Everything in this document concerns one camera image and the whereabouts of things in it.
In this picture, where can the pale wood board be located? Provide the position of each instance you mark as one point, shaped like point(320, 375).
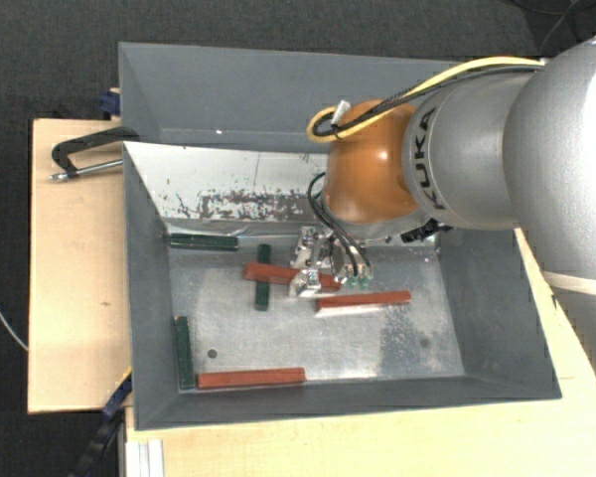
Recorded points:
point(74, 276)

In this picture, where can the dark green flat block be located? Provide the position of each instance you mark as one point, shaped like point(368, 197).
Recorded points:
point(184, 356)
point(203, 242)
point(262, 291)

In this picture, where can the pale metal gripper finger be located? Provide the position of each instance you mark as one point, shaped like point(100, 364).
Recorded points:
point(304, 246)
point(305, 283)

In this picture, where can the black cylinder on white bracket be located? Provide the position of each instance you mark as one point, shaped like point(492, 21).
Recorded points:
point(419, 233)

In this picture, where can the grey metal bin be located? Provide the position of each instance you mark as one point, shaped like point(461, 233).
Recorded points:
point(288, 346)

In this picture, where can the red-brown flat block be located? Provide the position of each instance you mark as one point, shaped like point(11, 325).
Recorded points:
point(268, 272)
point(362, 299)
point(251, 378)

